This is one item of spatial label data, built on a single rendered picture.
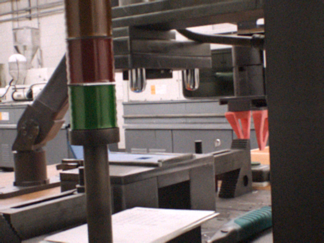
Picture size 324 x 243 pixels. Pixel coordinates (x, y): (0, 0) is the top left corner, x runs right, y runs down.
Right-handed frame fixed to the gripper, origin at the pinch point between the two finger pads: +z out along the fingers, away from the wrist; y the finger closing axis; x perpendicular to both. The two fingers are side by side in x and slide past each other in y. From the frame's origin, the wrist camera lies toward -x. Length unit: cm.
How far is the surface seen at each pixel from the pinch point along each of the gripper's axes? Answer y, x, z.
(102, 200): -18, 61, -2
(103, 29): -19, 61, -15
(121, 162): -1.0, 38.6, -1.9
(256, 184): -1.8, 3.3, 6.4
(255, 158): 92, -182, 26
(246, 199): -5.6, 14.3, 7.0
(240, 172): -3.5, 11.9, 3.1
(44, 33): 751, -652, -144
